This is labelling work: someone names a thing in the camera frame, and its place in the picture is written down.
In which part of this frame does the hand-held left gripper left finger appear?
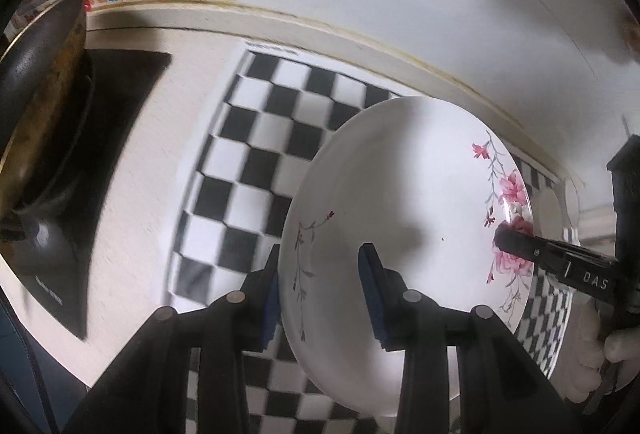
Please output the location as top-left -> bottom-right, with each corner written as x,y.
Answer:
65,244 -> 281,434

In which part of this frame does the white floral plate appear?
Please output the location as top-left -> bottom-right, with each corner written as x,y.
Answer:
277,96 -> 538,417

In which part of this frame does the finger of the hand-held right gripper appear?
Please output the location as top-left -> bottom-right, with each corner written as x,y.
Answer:
492,224 -> 569,278

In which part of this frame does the person's right hand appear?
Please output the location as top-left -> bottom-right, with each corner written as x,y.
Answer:
550,300 -> 639,404

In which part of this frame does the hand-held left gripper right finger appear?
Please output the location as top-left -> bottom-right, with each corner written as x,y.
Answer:
357,243 -> 581,434

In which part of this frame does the black wok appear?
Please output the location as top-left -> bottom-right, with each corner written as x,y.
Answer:
0,0 -> 96,275

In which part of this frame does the black induction cooker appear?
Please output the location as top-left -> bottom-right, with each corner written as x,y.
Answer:
0,49 -> 173,342

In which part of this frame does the black white checkered mat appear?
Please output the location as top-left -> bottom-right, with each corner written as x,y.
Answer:
162,49 -> 576,434

